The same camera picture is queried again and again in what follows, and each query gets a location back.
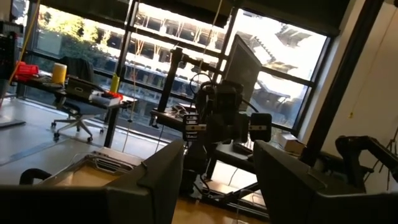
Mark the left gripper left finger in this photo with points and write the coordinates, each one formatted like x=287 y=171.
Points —
x=93 y=205

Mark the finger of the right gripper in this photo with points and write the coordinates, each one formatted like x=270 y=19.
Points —
x=261 y=127
x=191 y=127

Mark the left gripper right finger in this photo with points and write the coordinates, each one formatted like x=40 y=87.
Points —
x=311 y=202

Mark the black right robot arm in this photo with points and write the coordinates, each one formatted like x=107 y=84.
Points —
x=196 y=161

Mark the small white box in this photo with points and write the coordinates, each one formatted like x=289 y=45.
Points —
x=290 y=143

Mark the clear plastic bin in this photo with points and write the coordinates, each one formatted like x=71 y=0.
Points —
x=93 y=161

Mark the black monitor stand pole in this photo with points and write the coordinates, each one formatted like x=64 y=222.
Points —
x=169 y=81

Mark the black jointed stand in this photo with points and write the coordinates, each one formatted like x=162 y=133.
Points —
x=351 y=155

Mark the grey computer monitor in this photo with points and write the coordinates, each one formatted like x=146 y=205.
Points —
x=242 y=68

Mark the long dark desk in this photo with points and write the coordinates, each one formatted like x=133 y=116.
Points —
x=109 y=127

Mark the yellow bottle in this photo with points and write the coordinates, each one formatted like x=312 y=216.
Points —
x=115 y=84

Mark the red and white box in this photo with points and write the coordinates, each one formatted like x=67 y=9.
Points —
x=105 y=99

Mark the black window pillar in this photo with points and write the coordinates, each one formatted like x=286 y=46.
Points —
x=343 y=77

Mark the dark equipment case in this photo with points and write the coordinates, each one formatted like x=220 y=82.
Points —
x=77 y=90

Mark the black office chair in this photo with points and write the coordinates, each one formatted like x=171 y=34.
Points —
x=79 y=67

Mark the yellow cylinder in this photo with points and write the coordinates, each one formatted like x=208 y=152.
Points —
x=59 y=74

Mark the red plastic bin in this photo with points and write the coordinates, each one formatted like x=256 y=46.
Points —
x=26 y=70

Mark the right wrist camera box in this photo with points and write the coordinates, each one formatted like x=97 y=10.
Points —
x=229 y=96

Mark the black aluminium table frame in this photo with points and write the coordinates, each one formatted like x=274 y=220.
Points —
x=231 y=196

